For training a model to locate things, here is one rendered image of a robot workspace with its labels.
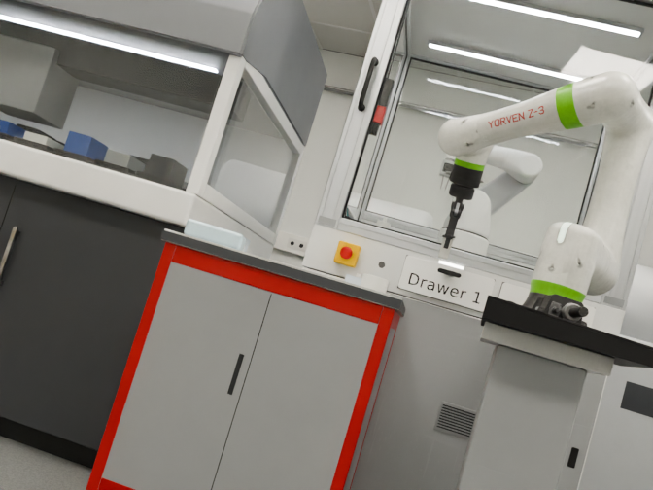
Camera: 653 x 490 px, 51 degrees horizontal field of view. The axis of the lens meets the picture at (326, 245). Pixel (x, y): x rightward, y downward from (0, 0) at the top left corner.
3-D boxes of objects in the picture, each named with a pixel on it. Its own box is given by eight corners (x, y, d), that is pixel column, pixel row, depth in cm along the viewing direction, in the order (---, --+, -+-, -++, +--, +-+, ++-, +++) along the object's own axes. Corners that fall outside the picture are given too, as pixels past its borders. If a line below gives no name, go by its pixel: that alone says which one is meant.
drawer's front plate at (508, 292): (587, 342, 213) (596, 307, 214) (494, 315, 217) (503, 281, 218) (585, 342, 214) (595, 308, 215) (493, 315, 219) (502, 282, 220)
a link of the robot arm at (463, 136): (574, 131, 184) (567, 89, 184) (560, 128, 175) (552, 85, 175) (452, 160, 206) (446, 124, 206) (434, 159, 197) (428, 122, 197)
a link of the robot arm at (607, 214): (619, 304, 178) (669, 115, 185) (599, 289, 166) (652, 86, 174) (570, 296, 187) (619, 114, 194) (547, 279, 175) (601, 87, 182)
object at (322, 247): (613, 356, 213) (625, 311, 214) (301, 264, 229) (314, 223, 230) (553, 350, 306) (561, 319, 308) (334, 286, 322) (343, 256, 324)
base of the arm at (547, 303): (607, 334, 146) (615, 307, 146) (539, 311, 147) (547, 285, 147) (567, 333, 172) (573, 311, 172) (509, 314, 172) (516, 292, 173)
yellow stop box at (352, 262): (354, 266, 222) (360, 245, 222) (332, 261, 223) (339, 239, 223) (355, 268, 227) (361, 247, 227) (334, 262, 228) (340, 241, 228)
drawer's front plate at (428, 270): (486, 313, 218) (496, 279, 219) (397, 287, 222) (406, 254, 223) (485, 313, 219) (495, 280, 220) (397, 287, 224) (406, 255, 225)
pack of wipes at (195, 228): (242, 254, 184) (247, 237, 185) (239, 251, 175) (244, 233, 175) (188, 237, 184) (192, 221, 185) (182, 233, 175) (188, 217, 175)
